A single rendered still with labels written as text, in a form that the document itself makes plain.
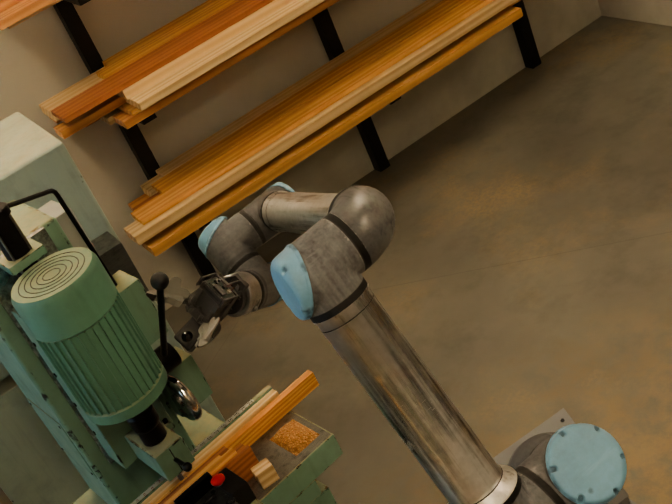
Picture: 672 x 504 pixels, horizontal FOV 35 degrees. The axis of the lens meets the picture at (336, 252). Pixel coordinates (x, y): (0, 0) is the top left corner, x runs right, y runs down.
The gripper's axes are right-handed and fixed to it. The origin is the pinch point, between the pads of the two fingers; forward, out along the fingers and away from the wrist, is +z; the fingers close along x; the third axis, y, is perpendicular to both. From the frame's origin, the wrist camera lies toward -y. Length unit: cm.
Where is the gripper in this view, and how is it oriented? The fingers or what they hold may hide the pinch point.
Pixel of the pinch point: (169, 322)
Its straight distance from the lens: 206.1
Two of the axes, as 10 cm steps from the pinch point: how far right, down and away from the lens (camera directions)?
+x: 7.0, 6.6, -2.6
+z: -4.7, 1.4, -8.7
